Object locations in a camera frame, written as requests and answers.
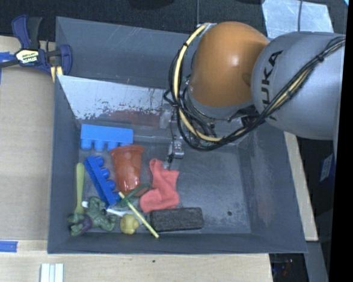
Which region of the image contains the red cloth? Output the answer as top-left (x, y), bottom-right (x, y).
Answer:
top-left (138, 157), bottom-right (183, 216)

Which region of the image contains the dark green flat block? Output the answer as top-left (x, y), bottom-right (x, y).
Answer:
top-left (148, 203), bottom-right (206, 236)

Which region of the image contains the white plastic piece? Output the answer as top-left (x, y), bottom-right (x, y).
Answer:
top-left (81, 200), bottom-right (132, 219)

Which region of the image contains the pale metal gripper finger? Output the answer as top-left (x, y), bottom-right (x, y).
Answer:
top-left (166, 141), bottom-right (177, 168)
top-left (173, 141), bottom-right (186, 171)

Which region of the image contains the yellow-green plastic spoon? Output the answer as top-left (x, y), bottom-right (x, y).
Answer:
top-left (73, 161), bottom-right (89, 216)

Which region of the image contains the large light blue toy block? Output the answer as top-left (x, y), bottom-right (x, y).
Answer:
top-left (79, 123), bottom-right (135, 155)

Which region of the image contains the dark blue toy block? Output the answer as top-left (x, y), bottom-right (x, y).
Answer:
top-left (80, 155), bottom-right (125, 210)

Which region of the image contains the green toy figure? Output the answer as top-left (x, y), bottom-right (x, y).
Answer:
top-left (65, 194), bottom-right (120, 240)

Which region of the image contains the small yellow toy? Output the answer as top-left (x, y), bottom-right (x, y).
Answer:
top-left (118, 212), bottom-right (141, 236)

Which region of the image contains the yellow stick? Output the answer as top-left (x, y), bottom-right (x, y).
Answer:
top-left (114, 191), bottom-right (163, 239)

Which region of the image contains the grey metal bin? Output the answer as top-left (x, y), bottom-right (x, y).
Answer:
top-left (39, 16), bottom-right (324, 272)

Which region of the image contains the orange plastic cup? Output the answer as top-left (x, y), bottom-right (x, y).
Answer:
top-left (106, 142), bottom-right (146, 197)

